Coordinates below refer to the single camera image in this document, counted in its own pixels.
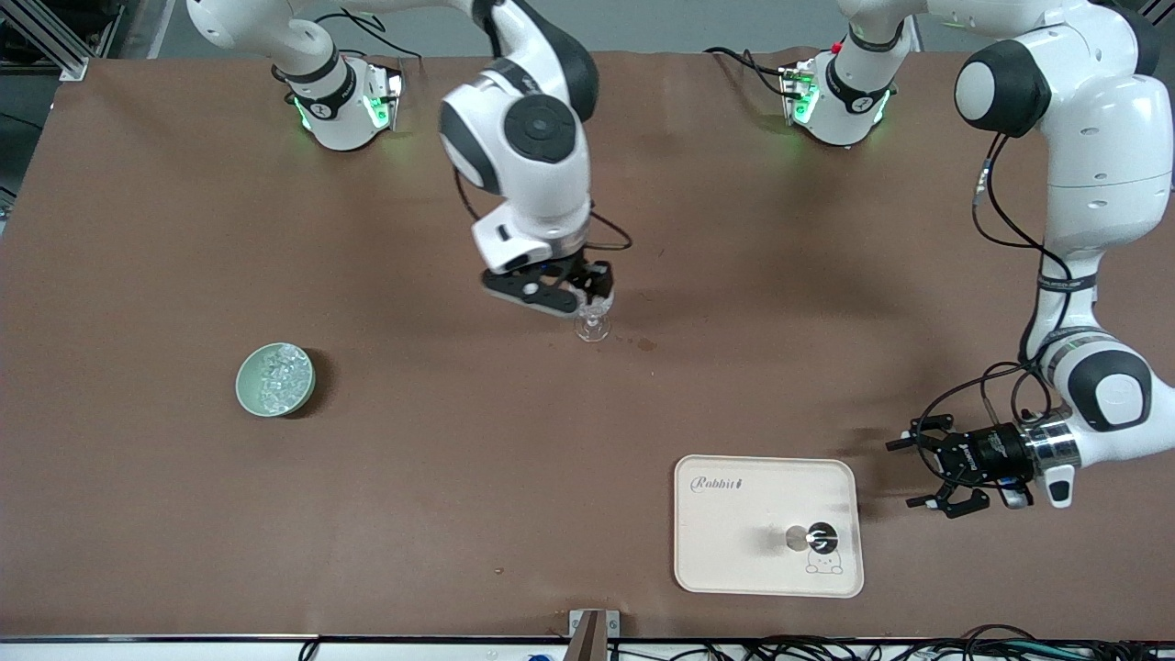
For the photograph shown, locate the silver metal jigger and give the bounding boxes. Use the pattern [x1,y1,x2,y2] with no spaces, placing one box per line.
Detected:
[785,521,839,555]

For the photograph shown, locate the clear stemmed wine glass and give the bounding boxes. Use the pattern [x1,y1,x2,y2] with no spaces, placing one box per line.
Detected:
[573,292,614,343]

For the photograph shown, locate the heap of clear ice cubes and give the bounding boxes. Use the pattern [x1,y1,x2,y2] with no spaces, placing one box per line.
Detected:
[255,346,309,410]

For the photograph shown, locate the cream rabbit print tray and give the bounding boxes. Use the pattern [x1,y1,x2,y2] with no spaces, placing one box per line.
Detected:
[673,454,866,599]

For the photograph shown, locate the brown table mat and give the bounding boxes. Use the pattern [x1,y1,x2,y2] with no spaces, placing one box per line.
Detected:
[0,50,1175,641]

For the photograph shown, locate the pale green round bowl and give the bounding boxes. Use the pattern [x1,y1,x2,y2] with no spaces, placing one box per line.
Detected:
[235,342,317,419]

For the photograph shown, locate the tangled black cables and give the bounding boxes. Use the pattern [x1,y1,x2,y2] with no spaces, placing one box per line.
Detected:
[734,624,1175,661]

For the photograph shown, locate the black left arm base cable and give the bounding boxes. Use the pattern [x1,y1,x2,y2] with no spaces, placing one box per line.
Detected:
[704,46,792,98]

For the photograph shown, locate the black arm base cable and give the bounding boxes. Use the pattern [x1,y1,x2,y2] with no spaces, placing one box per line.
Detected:
[312,7,425,67]
[704,46,792,98]

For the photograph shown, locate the black right arm base cable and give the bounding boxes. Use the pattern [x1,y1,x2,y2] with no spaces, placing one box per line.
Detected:
[312,7,425,67]

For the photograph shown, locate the grey metal camera bracket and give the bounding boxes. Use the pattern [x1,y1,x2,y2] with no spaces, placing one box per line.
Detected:
[567,608,621,661]

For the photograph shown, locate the aluminium frame profile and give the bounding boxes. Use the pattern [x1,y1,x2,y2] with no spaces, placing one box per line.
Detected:
[0,0,93,82]

